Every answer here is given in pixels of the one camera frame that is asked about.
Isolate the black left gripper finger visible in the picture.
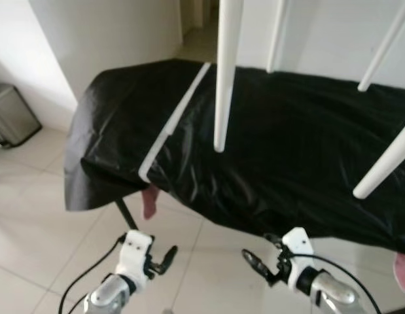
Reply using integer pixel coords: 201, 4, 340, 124
158, 245, 179, 274

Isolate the white plastic table leg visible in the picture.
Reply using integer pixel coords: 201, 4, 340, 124
353, 121, 405, 200
213, 0, 245, 153
357, 0, 405, 92
266, 0, 289, 74

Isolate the black table cloth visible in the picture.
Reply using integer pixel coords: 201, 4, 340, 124
63, 58, 405, 257

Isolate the grey metal trash bin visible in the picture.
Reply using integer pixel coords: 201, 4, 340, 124
0, 83, 43, 148

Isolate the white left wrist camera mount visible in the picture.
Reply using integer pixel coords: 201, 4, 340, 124
114, 230, 155, 288

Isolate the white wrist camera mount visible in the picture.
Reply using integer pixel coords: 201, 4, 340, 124
281, 227, 315, 292
114, 230, 155, 288

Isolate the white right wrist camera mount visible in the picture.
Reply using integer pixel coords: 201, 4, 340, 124
281, 227, 315, 292

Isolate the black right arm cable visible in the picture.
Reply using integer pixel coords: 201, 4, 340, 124
291, 252, 383, 314

